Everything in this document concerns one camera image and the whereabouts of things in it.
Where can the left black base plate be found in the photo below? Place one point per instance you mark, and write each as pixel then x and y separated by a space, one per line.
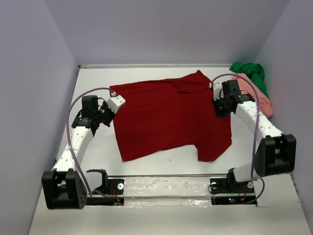
pixel 110 195

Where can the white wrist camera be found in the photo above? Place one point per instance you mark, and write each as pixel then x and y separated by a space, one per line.
pixel 217 90
pixel 115 103

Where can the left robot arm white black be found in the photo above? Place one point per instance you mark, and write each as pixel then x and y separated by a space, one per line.
pixel 65 185

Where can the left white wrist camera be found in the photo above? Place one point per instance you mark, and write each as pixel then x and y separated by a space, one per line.
pixel 115 103

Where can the pink t shirt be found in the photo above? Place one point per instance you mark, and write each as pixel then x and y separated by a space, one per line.
pixel 245 88

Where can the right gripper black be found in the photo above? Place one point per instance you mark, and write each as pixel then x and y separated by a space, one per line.
pixel 219 114

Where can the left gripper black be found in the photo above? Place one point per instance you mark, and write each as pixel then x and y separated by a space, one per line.
pixel 105 105

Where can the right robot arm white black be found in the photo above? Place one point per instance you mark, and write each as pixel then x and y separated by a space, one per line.
pixel 273 152

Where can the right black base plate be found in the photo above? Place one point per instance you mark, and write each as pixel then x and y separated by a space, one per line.
pixel 223 193

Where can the dark red t shirt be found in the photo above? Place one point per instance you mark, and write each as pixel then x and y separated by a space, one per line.
pixel 165 114

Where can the green t shirt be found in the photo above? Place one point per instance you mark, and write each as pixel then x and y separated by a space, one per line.
pixel 254 72

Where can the metal rail at table front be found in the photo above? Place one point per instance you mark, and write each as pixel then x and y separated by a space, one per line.
pixel 172 175

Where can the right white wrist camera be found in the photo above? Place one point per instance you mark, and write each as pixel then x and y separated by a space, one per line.
pixel 217 90

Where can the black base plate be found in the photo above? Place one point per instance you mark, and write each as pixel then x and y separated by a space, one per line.
pixel 110 195
pixel 223 193

